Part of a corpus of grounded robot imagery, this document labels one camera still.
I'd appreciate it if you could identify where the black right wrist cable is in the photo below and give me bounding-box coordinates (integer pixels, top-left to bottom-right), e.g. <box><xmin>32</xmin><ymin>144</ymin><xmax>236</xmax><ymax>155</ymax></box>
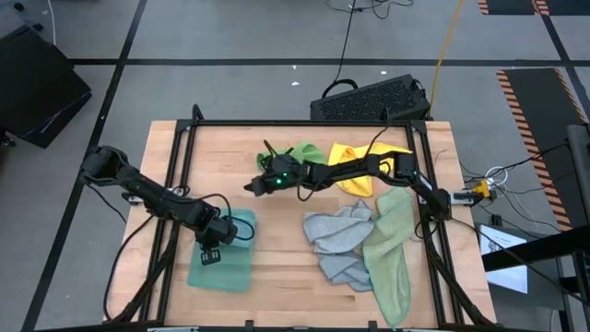
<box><xmin>262</xmin><ymin>139</ymin><xmax>324</xmax><ymax>202</ymax></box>

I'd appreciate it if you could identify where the white printed sheet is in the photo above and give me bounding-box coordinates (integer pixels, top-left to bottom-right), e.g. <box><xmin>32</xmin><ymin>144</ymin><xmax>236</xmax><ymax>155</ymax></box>
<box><xmin>478</xmin><ymin>223</ymin><xmax>529</xmax><ymax>294</ymax></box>

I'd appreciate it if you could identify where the black metal stand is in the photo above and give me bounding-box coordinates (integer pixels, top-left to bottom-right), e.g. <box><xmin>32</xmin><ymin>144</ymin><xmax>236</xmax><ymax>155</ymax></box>
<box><xmin>481</xmin><ymin>225</ymin><xmax>590</xmax><ymax>332</ymax></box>

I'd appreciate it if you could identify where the grey padded post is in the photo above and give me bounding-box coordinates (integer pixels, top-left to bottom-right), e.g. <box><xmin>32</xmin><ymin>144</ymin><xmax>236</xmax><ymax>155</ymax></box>
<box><xmin>565</xmin><ymin>124</ymin><xmax>590</xmax><ymax>227</ymax></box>

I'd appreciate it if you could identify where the pale green microfiber towel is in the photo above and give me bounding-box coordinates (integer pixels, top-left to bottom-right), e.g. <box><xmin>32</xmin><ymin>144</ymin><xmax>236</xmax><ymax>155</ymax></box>
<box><xmin>360</xmin><ymin>186</ymin><xmax>416</xmax><ymax>329</ymax></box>

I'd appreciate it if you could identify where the large black case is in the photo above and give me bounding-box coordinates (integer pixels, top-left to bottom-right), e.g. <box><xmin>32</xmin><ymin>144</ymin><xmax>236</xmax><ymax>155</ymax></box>
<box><xmin>0</xmin><ymin>25</ymin><xmax>92</xmax><ymax>149</ymax></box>

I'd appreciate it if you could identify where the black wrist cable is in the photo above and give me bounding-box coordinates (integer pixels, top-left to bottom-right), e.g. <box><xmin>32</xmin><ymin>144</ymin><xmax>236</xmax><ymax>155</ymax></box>
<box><xmin>183</xmin><ymin>193</ymin><xmax>256</xmax><ymax>242</ymax></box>
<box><xmin>262</xmin><ymin>139</ymin><xmax>324</xmax><ymax>202</ymax></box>

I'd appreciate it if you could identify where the grey microfiber towel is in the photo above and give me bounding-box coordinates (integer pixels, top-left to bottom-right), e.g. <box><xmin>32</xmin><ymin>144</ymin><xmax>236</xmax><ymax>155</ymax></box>
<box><xmin>302</xmin><ymin>199</ymin><xmax>375</xmax><ymax>292</ymax></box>

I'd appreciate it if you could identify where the black mat with hazard stripes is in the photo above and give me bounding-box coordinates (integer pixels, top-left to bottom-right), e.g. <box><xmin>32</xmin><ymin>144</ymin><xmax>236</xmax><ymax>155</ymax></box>
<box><xmin>478</xmin><ymin>0</ymin><xmax>590</xmax><ymax>17</ymax></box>
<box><xmin>495</xmin><ymin>67</ymin><xmax>590</xmax><ymax>231</ymax></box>

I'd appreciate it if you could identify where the white coiled cable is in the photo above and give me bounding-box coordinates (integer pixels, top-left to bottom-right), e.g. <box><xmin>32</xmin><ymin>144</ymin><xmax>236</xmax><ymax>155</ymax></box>
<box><xmin>483</xmin><ymin>164</ymin><xmax>508</xmax><ymax>190</ymax></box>

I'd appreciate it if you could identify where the black perforated computer case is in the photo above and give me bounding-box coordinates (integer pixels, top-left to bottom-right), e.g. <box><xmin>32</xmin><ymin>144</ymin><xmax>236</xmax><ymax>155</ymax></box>
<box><xmin>309</xmin><ymin>73</ymin><xmax>432</xmax><ymax>123</ymax></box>

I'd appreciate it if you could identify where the bright green microfiber towel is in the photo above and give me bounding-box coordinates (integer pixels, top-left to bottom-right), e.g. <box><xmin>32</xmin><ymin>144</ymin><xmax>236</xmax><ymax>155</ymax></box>
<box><xmin>256</xmin><ymin>141</ymin><xmax>329</xmax><ymax>174</ymax></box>

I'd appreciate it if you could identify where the teal translucent plastic bin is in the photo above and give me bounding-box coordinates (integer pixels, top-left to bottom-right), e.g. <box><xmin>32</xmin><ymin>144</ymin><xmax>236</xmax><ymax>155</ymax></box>
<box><xmin>186</xmin><ymin>207</ymin><xmax>258</xmax><ymax>293</ymax></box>

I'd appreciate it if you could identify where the black arm base cable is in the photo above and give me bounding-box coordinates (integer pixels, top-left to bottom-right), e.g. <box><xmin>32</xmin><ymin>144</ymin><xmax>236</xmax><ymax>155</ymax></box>
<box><xmin>101</xmin><ymin>214</ymin><xmax>156</xmax><ymax>322</ymax></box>

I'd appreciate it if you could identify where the yellow microfiber towel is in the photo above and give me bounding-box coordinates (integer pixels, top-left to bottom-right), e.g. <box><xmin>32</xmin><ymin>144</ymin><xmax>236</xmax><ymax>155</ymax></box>
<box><xmin>327</xmin><ymin>141</ymin><xmax>414</xmax><ymax>198</ymax></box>

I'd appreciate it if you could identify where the yellow cable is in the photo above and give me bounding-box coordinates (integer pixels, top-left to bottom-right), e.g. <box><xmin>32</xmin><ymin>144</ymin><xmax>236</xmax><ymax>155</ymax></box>
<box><xmin>428</xmin><ymin>0</ymin><xmax>465</xmax><ymax>116</ymax></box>

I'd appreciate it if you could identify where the black floor cable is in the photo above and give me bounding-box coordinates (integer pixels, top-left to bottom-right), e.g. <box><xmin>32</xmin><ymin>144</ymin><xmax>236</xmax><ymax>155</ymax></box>
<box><xmin>321</xmin><ymin>0</ymin><xmax>415</xmax><ymax>99</ymax></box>

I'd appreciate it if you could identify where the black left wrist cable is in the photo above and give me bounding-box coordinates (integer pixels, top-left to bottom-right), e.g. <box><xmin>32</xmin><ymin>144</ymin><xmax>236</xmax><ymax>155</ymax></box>
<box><xmin>183</xmin><ymin>193</ymin><xmax>256</xmax><ymax>242</ymax></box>

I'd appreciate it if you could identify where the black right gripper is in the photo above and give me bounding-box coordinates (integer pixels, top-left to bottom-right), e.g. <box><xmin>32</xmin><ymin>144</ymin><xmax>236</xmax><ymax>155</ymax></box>
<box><xmin>242</xmin><ymin>154</ymin><xmax>320</xmax><ymax>197</ymax></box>

